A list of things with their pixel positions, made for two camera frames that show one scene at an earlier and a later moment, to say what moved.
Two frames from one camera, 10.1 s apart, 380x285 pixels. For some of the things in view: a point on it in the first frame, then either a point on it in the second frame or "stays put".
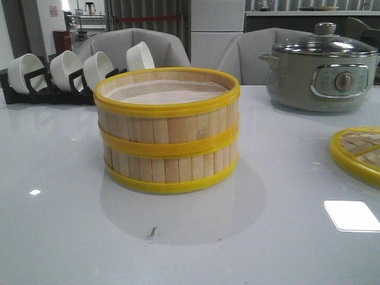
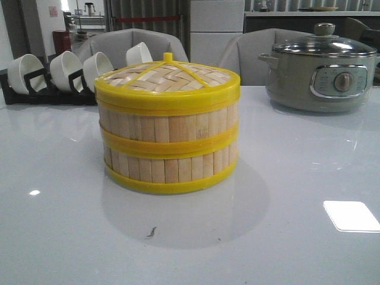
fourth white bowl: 139,57 stays put
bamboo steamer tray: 168,112 stays put
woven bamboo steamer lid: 358,150 -> 168,81
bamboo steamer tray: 172,173 stays put
